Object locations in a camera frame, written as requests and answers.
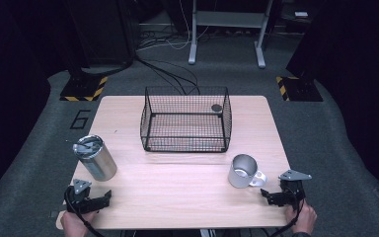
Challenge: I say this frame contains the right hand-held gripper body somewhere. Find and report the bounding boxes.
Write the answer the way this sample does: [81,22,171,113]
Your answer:
[277,169,313,209]

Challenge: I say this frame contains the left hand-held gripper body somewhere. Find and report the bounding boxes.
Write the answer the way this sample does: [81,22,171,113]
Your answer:
[63,178,96,215]

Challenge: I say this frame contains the metal mug with white handle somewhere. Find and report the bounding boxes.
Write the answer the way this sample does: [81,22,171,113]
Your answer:
[227,153,268,190]

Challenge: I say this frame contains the stainless steel tumbler with lid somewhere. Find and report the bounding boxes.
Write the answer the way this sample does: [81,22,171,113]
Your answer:
[72,134,118,183]

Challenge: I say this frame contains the black wire basket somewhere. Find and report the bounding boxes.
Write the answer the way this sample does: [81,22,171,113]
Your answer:
[139,86,233,153]

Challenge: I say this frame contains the person's left hand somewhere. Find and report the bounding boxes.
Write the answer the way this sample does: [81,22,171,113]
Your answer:
[60,210,97,237]

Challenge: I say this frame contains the person's right hand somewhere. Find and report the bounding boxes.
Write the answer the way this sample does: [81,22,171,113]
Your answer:
[284,199,318,236]

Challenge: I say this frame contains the black yellow striped stand base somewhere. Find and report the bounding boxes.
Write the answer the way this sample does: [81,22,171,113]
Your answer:
[59,75,110,103]
[274,75,324,103]

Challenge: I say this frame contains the black stand column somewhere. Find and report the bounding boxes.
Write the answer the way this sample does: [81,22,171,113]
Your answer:
[63,0,138,79]

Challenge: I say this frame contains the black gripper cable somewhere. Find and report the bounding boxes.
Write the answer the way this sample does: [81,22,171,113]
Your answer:
[268,186,305,237]
[63,186,107,237]

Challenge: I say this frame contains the black floor cable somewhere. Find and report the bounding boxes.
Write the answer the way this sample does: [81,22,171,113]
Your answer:
[133,53,201,97]

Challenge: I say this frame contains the white floor cables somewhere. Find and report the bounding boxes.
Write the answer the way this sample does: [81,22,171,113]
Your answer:
[136,0,212,52]

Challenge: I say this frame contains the white desk frame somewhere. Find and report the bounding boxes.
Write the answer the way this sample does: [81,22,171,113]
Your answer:
[188,0,274,69]

